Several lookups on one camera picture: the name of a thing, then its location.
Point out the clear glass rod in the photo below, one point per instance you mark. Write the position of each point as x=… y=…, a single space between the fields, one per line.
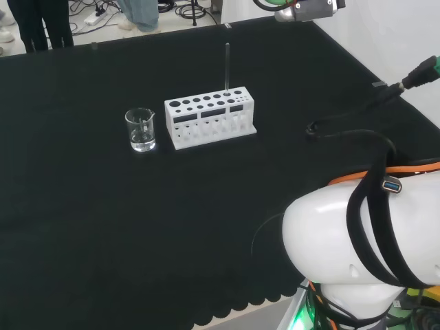
x=227 y=68

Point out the white test tube rack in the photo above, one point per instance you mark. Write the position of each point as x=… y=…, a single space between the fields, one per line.
x=169 y=118

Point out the small clear glass beaker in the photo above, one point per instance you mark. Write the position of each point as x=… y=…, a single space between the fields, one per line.
x=141 y=139

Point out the black bench cloth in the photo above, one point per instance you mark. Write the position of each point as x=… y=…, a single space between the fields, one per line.
x=103 y=206

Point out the black tripod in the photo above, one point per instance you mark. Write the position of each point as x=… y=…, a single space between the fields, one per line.
x=194 y=13

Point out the person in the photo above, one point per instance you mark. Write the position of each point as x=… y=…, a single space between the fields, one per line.
x=144 y=13
x=31 y=20

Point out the blue usb plug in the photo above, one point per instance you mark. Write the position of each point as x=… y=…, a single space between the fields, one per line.
x=392 y=185

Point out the white power strip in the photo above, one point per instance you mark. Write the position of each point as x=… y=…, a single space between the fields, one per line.
x=93 y=19

